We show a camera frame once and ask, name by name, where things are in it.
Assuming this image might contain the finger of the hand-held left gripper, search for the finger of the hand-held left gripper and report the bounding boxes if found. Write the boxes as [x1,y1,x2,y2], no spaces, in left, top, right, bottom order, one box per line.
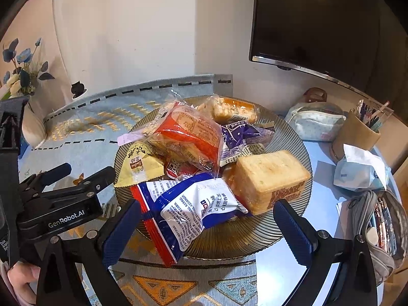
[19,162,72,192]
[51,166,116,202]

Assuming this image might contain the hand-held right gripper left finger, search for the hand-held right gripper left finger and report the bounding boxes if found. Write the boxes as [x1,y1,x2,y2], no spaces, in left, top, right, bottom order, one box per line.
[36,198,142,306]

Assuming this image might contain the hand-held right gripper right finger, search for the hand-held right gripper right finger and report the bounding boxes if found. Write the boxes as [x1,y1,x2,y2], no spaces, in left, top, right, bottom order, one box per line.
[273,198,378,306]

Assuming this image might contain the yellow triangular snack packet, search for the yellow triangular snack packet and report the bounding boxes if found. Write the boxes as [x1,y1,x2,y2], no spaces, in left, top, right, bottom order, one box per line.
[114,142,164,188]

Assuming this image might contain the lavender snack packet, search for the lavender snack packet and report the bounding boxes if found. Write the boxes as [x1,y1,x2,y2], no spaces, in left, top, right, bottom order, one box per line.
[117,132,154,147]

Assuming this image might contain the brown glass plate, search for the brown glass plate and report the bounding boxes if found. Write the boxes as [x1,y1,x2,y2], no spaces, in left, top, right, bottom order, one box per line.
[115,96,313,259]

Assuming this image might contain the toast sandwich with brown label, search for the toast sandwich with brown label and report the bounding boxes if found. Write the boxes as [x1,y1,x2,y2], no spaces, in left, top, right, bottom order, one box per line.
[234,150,311,215]

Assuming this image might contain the blue white snack packet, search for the blue white snack packet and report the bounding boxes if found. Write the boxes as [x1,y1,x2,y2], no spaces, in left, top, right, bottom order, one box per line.
[131,172,249,266]

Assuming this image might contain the purple snack packet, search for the purple snack packet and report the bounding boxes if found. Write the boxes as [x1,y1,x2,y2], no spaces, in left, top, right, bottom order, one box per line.
[220,119,276,166]

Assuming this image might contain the orange sandwich packet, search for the orange sandwich packet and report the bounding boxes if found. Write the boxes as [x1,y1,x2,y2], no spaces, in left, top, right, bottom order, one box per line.
[198,95,259,125]

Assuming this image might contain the person's left hand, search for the person's left hand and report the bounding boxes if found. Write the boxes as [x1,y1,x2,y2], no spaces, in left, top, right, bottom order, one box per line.
[6,264,42,298]

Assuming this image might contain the white vase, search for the white vase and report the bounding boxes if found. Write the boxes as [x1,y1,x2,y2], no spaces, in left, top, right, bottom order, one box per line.
[21,102,48,149]

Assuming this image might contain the blue patterned table runner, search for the blue patterned table runner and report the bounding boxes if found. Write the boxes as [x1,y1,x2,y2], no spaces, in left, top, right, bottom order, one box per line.
[17,73,259,306]

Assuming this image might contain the grey pencil case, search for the grey pencil case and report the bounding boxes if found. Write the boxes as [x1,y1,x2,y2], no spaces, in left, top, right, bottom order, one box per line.
[349,189,408,286]

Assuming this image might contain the black cat figurine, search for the black cat figurine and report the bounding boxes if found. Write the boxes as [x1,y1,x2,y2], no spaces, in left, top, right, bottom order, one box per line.
[70,81,87,99]

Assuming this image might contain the white tissue pack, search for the white tissue pack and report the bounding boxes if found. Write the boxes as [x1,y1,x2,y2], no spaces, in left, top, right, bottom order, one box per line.
[333,143,391,194]

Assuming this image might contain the blue and white artificial flowers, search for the blue and white artificial flowers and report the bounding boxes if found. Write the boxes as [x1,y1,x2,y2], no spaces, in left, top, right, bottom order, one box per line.
[0,36,56,99]

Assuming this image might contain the brown pen cup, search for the brown pen cup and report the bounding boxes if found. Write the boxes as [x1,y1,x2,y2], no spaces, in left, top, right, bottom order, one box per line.
[331,110,382,163]

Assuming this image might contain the white fabric pouch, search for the white fabric pouch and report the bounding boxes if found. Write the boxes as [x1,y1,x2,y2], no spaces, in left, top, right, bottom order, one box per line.
[284,102,347,143]

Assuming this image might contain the brown hair clip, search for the brown hair clip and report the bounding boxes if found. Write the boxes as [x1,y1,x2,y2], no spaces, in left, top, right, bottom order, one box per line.
[303,87,327,104]

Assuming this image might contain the bunch of pens in cup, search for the bunch of pens in cup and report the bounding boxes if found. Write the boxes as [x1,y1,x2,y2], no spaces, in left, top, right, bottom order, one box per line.
[355,99,391,133]

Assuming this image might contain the black television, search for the black television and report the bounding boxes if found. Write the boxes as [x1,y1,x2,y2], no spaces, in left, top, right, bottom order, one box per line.
[249,0,408,103]

